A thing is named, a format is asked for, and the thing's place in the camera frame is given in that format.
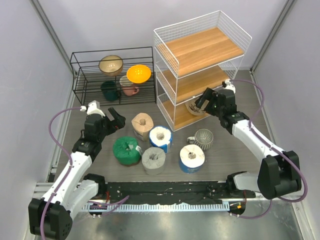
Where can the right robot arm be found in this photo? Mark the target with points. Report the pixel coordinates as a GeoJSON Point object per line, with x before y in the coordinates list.
{"type": "Point", "coordinates": [279, 170]}

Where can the grey ribbed mug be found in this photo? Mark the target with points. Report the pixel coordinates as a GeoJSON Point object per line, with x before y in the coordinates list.
{"type": "Point", "coordinates": [203, 138]}

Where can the orange bowl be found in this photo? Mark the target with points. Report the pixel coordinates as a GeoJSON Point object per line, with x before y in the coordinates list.
{"type": "Point", "coordinates": [138, 73]}

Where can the black wire rack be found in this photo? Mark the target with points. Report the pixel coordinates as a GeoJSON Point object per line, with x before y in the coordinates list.
{"type": "Point", "coordinates": [87, 77]}

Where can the white wire three-tier shelf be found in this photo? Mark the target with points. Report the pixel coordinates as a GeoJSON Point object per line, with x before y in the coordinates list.
{"type": "Point", "coordinates": [192, 55]}

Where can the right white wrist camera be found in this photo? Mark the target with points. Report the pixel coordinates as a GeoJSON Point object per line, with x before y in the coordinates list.
{"type": "Point", "coordinates": [227, 85]}

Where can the grey wrapped paper roll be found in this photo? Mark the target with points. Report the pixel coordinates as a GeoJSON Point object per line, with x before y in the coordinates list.
{"type": "Point", "coordinates": [154, 160]}

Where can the green wrapped paper roll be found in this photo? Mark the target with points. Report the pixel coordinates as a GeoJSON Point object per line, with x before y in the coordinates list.
{"type": "Point", "coordinates": [127, 151]}

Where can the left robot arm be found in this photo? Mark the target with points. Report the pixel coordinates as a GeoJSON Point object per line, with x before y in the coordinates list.
{"type": "Point", "coordinates": [51, 216]}

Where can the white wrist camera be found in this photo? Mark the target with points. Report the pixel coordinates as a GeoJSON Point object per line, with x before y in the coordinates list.
{"type": "Point", "coordinates": [92, 108]}
{"type": "Point", "coordinates": [227, 85]}

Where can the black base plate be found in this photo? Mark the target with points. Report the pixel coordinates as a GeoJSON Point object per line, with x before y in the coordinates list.
{"type": "Point", "coordinates": [172, 192]}

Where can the aluminium front rail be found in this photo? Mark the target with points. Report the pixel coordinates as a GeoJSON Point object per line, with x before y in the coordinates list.
{"type": "Point", "coordinates": [97, 206]}

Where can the dark green mug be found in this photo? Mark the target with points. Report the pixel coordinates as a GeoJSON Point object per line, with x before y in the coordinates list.
{"type": "Point", "coordinates": [110, 90]}

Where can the pink mug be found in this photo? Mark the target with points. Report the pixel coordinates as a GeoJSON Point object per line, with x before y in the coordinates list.
{"type": "Point", "coordinates": [128, 87]}

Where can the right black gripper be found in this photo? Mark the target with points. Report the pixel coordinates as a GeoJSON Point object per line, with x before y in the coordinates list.
{"type": "Point", "coordinates": [210, 95]}

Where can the brown paper roll with print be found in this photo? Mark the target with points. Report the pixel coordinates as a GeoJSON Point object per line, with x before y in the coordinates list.
{"type": "Point", "coordinates": [192, 109]}

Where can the tan glossy bowl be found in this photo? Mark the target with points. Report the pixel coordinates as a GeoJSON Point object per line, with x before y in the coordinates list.
{"type": "Point", "coordinates": [111, 65]}

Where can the blue paper roll with pictures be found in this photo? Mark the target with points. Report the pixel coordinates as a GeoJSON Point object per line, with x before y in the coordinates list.
{"type": "Point", "coordinates": [191, 158]}

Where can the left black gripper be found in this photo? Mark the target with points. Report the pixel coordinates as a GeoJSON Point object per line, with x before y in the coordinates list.
{"type": "Point", "coordinates": [118, 121]}

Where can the blue white paper roll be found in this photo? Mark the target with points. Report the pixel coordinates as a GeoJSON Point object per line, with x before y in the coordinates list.
{"type": "Point", "coordinates": [161, 137]}

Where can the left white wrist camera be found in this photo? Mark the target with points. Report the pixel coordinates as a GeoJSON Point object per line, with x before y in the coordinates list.
{"type": "Point", "coordinates": [92, 108]}

